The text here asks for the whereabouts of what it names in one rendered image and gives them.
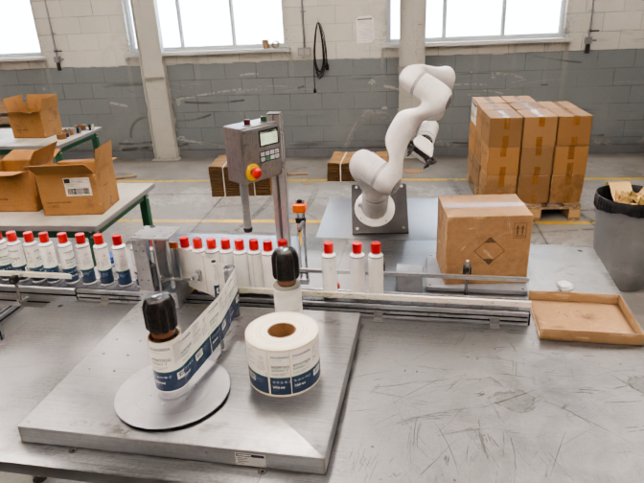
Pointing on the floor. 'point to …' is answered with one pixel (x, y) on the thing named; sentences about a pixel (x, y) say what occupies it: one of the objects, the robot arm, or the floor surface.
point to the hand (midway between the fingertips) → (418, 159)
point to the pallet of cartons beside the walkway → (529, 151)
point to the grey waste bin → (620, 248)
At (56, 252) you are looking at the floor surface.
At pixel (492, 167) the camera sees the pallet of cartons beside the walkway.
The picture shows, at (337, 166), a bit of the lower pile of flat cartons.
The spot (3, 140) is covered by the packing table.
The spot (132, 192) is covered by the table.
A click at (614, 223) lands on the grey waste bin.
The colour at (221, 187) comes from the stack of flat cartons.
